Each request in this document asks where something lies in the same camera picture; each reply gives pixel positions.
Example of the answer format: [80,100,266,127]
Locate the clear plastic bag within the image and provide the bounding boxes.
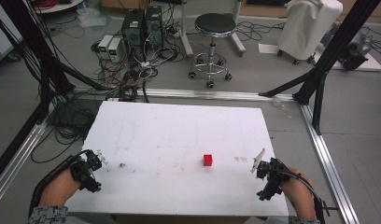
[77,7,113,30]

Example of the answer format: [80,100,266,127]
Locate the black round stool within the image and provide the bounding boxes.
[188,12,238,90]

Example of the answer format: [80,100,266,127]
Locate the long aluminium floor rail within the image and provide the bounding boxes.
[70,87,296,103]

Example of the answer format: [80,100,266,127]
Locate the black cable coil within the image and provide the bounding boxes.
[30,98,103,164]

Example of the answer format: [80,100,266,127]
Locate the round white table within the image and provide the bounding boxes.
[32,0,84,15]

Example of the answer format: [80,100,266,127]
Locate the large black computer tower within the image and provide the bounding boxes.
[120,8,147,63]

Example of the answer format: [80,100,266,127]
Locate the black frame post with cables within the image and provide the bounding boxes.
[0,0,112,94]

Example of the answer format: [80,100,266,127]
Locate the white stand legs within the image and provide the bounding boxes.
[178,0,247,60]

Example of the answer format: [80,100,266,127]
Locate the black frame brace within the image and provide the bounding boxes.
[258,69,315,98]

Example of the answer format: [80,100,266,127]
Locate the black machine on board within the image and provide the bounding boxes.
[327,21,374,72]

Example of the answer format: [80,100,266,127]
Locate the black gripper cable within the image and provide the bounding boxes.
[280,169,326,224]
[27,149,92,219]

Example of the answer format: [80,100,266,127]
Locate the person's left hand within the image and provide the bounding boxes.
[38,168,83,208]

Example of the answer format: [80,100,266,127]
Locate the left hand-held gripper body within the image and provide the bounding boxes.
[69,148,104,193]

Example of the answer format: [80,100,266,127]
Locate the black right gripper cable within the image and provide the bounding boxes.
[280,169,326,224]

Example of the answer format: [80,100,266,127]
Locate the black short frame strut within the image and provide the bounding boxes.
[312,72,329,136]

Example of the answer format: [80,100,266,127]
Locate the grey bench power supply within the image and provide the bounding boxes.
[106,37,123,63]
[97,34,115,61]

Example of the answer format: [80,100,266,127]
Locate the black low frame beam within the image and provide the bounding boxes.
[0,102,50,185]

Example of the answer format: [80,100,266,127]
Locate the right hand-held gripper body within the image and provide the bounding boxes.
[256,157,291,202]

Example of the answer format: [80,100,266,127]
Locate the white covered cart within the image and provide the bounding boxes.
[276,0,345,65]

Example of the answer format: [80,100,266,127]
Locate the black floor cables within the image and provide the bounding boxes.
[234,20,287,43]

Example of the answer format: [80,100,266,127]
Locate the tangle of floor cables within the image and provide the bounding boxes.
[90,27,188,104]

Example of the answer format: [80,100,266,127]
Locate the slim black computer tower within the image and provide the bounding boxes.
[145,5,164,50]

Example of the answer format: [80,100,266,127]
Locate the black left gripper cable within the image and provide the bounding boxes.
[27,149,92,219]

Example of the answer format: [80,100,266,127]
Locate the white floor board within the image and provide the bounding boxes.
[258,42,381,73]

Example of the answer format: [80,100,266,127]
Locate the person's right hand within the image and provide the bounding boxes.
[279,167,318,219]

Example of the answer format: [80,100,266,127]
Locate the black slanted frame post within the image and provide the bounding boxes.
[291,0,381,105]

